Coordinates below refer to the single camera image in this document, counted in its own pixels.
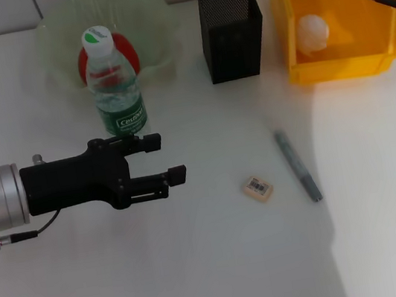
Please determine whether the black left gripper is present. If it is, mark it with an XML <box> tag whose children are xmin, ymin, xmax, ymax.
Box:
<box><xmin>16</xmin><ymin>125</ymin><xmax>192</xmax><ymax>226</ymax></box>

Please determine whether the clear green-label water bottle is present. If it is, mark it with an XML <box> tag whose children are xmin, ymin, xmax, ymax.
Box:
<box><xmin>77</xmin><ymin>19</ymin><xmax>152</xmax><ymax>144</ymax></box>

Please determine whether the beige eraser with barcode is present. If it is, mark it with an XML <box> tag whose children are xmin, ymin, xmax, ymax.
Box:
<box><xmin>240</xmin><ymin>172</ymin><xmax>278</xmax><ymax>207</ymax></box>

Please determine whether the white paper ball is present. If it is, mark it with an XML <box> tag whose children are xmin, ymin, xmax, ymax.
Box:
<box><xmin>293</xmin><ymin>11</ymin><xmax>333</xmax><ymax>57</ymax></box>

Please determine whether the red-orange fruit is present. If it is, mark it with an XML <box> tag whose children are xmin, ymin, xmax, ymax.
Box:
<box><xmin>74</xmin><ymin>29</ymin><xmax>144</xmax><ymax>87</ymax></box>

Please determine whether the grey marker pen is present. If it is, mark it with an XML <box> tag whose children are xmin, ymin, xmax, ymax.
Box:
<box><xmin>272</xmin><ymin>123</ymin><xmax>325</xmax><ymax>208</ymax></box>

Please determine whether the pale green glass fruit bowl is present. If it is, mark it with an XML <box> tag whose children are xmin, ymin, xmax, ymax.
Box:
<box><xmin>30</xmin><ymin>0</ymin><xmax>188</xmax><ymax>103</ymax></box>

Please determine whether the black mesh pen holder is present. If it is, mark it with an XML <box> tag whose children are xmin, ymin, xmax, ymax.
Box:
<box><xmin>195</xmin><ymin>0</ymin><xmax>272</xmax><ymax>86</ymax></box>

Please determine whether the yellow plastic bin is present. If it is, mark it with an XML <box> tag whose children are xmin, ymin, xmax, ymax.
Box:
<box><xmin>269</xmin><ymin>0</ymin><xmax>396</xmax><ymax>89</ymax></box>

